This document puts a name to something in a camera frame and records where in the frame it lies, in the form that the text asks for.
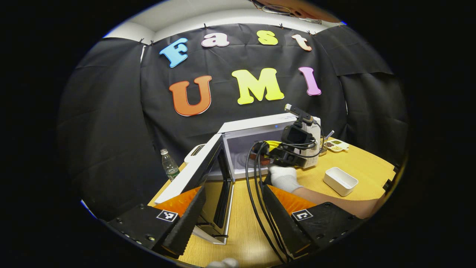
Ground white rectangular dish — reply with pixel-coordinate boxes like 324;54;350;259
323;167;359;197

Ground white microwave oven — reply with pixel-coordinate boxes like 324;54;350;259
154;114;322;245

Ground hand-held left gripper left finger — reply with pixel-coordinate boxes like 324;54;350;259
108;185;207;258

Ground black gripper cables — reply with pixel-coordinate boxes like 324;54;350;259
244;141;323;263

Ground clear plastic water bottle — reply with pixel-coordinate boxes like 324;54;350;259
160;149;180;182

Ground brown meat piece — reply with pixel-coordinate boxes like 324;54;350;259
250;153;273;166

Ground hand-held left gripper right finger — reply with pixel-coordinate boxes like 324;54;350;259
262;183;365;259

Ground white toaster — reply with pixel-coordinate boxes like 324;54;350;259
184;143;207;165

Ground divided white dish with beans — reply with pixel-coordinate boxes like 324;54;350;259
325;138;350;153

